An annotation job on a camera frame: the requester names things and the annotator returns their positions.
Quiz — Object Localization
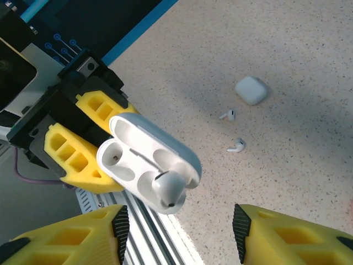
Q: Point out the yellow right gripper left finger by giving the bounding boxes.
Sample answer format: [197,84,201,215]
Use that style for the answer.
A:
[0,204,130,265]

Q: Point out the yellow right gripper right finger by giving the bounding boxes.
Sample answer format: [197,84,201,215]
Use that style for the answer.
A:
[233,203,353,265]

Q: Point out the pale blue-white charging case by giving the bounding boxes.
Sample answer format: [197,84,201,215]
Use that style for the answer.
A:
[96,112,204,215]

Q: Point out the white earbud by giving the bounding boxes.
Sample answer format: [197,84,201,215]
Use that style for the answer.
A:
[219,109,237,123]
[152,170,188,208]
[226,137,247,153]

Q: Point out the white square charging case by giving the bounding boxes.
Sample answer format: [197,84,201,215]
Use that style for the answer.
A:
[234,76,271,107]

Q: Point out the grey metal sheet panel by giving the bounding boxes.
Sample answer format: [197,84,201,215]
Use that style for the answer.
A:
[0,149,83,241]

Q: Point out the blue table edge strip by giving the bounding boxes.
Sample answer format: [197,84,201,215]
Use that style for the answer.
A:
[101,0,179,68]

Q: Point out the perforated metal cable duct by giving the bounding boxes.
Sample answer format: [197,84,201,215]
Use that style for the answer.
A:
[74,189,98,214]

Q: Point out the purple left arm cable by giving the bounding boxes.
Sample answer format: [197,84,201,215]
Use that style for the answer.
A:
[13,149,77,191]

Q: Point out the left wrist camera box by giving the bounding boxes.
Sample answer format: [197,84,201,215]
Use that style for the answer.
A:
[0,35,38,111]

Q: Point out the aluminium mounting rail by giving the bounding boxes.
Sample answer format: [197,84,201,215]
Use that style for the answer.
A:
[74,190,199,265]

